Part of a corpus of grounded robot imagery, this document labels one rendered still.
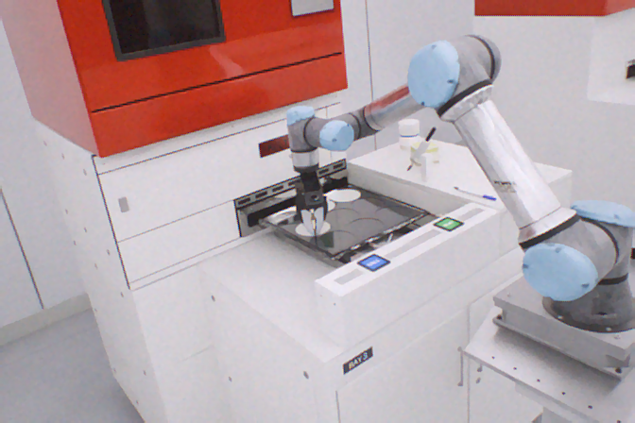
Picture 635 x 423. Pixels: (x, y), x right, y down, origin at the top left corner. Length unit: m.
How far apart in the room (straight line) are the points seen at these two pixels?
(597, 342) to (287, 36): 1.10
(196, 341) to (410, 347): 0.71
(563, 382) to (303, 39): 1.12
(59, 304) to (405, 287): 2.29
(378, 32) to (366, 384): 3.00
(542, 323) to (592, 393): 0.16
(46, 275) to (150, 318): 1.55
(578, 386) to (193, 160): 1.09
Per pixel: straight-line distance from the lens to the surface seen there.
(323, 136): 1.37
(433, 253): 1.36
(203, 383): 1.93
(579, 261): 1.05
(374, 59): 4.01
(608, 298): 1.24
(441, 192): 1.65
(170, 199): 1.61
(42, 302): 3.27
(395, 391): 1.47
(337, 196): 1.82
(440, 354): 1.55
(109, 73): 1.45
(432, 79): 1.08
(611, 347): 1.22
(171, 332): 1.78
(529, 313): 1.28
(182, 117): 1.52
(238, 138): 1.67
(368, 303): 1.26
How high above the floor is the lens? 1.61
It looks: 24 degrees down
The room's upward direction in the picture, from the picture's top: 7 degrees counter-clockwise
